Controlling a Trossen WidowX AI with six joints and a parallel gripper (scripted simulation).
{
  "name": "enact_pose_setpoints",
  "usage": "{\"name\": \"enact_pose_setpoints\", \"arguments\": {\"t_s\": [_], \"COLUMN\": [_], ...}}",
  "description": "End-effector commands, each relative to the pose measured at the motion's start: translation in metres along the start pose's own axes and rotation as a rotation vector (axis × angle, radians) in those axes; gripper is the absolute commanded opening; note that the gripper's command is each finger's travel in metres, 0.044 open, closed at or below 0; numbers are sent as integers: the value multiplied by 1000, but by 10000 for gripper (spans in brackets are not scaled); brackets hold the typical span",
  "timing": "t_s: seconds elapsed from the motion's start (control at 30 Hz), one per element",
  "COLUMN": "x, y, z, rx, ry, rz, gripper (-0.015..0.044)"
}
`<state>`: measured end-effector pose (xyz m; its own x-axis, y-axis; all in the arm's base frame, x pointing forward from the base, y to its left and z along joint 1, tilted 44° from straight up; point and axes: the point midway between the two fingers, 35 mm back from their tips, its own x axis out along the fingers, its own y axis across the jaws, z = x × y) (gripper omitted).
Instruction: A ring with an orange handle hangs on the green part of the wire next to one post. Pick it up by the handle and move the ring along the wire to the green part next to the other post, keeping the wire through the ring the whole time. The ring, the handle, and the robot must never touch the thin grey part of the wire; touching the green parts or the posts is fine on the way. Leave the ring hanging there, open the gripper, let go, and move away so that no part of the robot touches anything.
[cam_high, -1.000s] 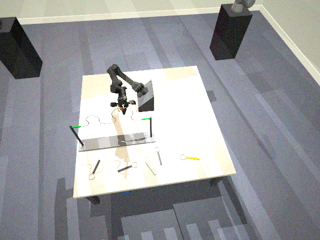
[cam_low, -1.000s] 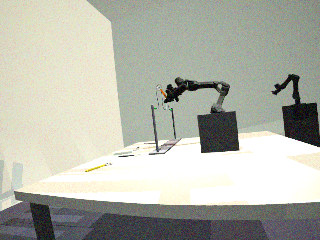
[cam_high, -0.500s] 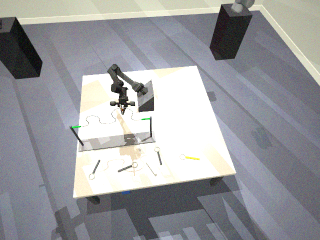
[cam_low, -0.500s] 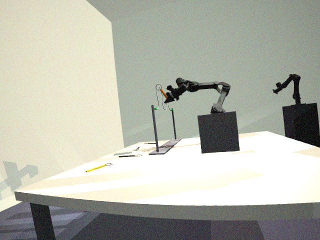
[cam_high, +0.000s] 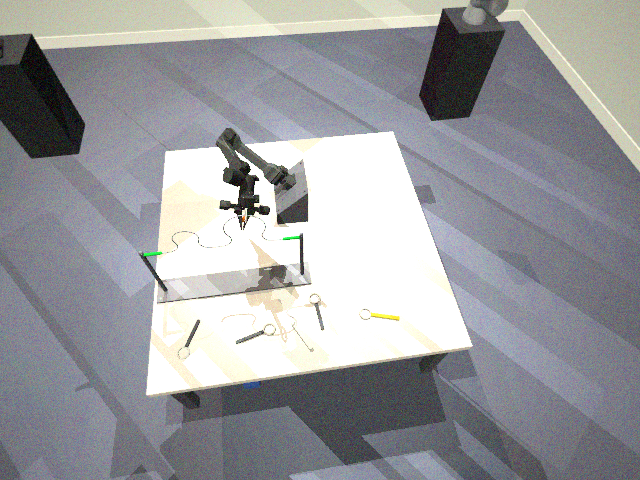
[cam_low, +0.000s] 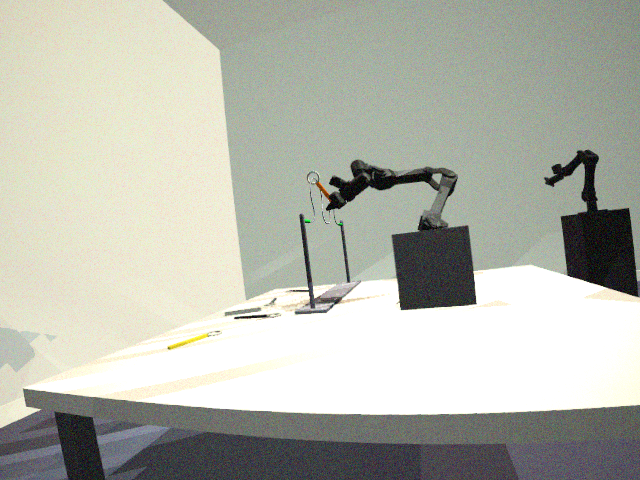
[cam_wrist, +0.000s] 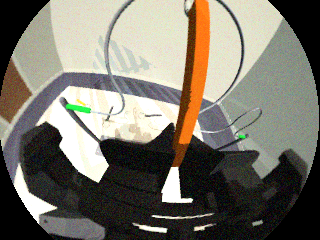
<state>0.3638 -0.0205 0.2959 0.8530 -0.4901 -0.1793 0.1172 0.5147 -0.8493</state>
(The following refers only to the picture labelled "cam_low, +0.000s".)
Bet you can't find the orange handle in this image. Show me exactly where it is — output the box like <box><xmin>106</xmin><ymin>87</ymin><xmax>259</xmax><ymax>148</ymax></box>
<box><xmin>307</xmin><ymin>171</ymin><xmax>331</xmax><ymax>202</ymax></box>

